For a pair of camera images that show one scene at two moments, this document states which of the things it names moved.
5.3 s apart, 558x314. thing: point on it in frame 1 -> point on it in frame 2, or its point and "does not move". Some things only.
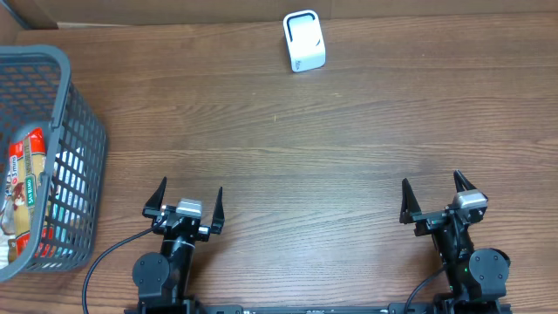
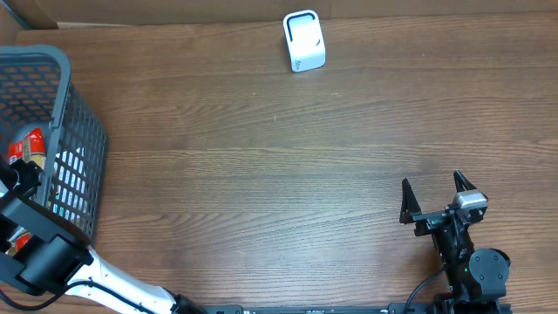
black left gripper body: x=191 y=238 -> x=25 y=176
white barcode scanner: x=304 y=40 does not move
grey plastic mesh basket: x=36 y=86 does not move
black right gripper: x=428 y=221 does not move
